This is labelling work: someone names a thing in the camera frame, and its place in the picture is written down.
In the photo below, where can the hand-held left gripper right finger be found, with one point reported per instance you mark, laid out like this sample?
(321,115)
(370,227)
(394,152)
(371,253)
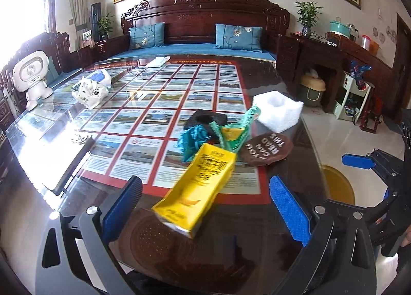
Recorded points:
(289,208)

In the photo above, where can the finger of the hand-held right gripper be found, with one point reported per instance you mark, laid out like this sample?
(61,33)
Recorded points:
(358,161)

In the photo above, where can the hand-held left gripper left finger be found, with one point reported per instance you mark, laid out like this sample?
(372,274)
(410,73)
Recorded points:
(122,208)

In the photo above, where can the yellow round bin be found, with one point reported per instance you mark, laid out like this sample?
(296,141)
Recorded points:
(340,185)

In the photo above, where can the brown round lettered pad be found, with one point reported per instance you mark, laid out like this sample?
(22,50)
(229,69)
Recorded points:
(266,150)

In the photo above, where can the yellow drink carton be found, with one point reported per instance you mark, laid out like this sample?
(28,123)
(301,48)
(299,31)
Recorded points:
(196,185)

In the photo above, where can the green plastic bag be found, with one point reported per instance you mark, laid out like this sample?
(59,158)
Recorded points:
(239,134)

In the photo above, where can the white foam packaging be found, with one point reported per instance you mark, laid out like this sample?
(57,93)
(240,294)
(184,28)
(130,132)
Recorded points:
(279,112)

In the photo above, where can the teal wrapper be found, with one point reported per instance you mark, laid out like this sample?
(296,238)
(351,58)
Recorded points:
(191,140)

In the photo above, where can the black bag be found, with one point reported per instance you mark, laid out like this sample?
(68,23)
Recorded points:
(205,118)

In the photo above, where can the person's right hand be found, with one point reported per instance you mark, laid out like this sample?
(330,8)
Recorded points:
(407,238)

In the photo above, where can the red stool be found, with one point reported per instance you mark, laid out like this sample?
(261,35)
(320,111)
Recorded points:
(372,118)

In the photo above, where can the small white shelf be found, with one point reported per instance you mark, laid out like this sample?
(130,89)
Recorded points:
(351,102)

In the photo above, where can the black tablet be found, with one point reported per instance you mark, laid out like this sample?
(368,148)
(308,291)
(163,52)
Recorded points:
(72,169)

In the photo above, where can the blue toy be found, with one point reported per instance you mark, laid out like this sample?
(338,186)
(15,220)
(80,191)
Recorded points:
(359,73)

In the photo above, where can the red-bordered picture poster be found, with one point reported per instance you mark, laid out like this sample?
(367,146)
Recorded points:
(160,102)

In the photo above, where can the wooden door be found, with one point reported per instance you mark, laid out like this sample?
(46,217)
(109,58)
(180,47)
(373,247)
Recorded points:
(403,57)

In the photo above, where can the dark wooden sideboard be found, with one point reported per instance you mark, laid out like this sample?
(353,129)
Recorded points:
(321,54)

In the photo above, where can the white printed plastic bag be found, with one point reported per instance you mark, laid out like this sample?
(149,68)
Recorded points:
(90,94)

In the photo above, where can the red-lidded plastic container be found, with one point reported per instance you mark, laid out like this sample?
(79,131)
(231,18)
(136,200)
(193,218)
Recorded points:
(367,42)

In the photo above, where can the glass kettle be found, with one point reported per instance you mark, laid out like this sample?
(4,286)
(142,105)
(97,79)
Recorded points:
(353,33)

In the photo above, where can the blue and white plastic bag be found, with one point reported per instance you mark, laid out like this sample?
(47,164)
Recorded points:
(100,76)

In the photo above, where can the teal cooking pot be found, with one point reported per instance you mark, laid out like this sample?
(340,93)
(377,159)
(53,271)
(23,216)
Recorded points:
(339,28)

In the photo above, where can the white folded cloth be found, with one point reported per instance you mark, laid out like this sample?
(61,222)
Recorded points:
(159,61)

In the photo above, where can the potted plant in patterned vase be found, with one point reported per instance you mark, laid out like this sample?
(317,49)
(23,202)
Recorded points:
(307,15)

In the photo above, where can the wooden corner table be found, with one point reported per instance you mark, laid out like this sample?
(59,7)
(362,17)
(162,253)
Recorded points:
(112,49)

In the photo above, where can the white robot toy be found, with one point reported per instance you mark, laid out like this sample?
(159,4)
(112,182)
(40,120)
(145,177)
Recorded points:
(30,70)

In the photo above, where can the dark wooden armchair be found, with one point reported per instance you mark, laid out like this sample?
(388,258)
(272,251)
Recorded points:
(61,47)

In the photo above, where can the blue floral cushion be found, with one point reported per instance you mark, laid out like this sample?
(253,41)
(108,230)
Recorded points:
(239,37)
(146,36)

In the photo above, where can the blue sofa seat pad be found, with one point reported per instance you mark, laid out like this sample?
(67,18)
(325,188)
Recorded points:
(192,51)

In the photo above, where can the small photo card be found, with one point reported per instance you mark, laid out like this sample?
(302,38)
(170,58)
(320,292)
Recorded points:
(87,38)

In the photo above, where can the small potted plant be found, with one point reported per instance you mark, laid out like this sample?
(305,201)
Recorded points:
(105,25)

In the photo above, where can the black tower speaker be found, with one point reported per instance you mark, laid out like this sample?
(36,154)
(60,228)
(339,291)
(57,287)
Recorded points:
(95,22)

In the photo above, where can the dark wooden sofa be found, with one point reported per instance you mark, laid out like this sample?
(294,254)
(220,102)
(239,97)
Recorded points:
(192,25)

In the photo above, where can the bright window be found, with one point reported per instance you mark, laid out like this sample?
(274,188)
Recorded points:
(25,9)

